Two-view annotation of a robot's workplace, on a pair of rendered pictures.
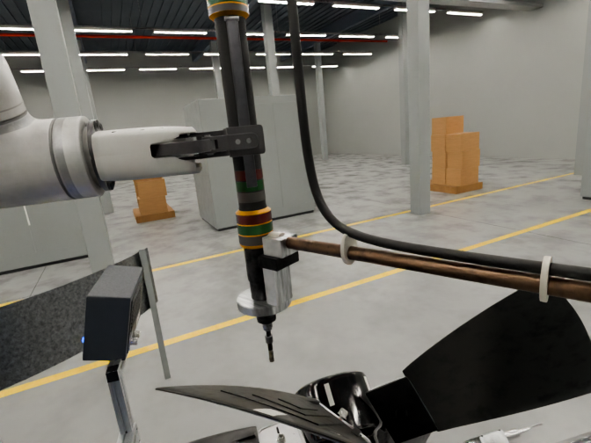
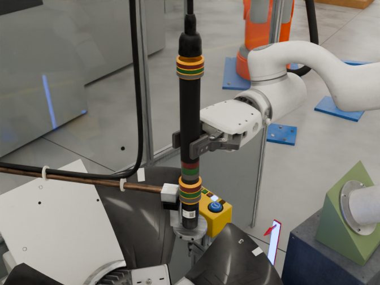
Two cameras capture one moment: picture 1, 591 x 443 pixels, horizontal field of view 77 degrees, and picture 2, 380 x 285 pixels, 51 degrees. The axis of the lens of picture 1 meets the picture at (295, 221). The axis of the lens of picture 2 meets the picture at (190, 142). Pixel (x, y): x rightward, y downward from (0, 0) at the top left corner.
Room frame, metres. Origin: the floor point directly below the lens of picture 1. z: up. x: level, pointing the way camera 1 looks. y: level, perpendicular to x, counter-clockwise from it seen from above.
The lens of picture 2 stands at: (0.94, -0.24, 2.00)
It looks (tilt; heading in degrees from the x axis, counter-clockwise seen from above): 33 degrees down; 150
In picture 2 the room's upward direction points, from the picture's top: straight up
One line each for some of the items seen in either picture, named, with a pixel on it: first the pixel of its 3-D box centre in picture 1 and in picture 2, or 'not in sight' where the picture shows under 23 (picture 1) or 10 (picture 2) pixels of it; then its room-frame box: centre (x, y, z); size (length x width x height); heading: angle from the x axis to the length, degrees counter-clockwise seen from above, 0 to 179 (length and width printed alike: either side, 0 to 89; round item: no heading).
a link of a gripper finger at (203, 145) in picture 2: not in sight; (209, 147); (0.47, 0.07, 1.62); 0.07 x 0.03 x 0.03; 104
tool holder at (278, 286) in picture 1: (266, 270); (185, 210); (0.43, 0.04, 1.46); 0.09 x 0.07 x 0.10; 48
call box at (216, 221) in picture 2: not in sight; (206, 211); (0.07, 0.33, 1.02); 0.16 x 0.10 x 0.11; 13
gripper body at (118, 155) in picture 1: (146, 150); (230, 121); (0.41, 0.16, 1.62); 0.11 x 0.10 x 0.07; 103
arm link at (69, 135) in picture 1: (84, 157); (251, 111); (0.40, 0.22, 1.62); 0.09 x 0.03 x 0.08; 13
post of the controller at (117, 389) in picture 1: (120, 399); not in sight; (0.87, 0.52, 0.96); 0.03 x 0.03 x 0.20; 13
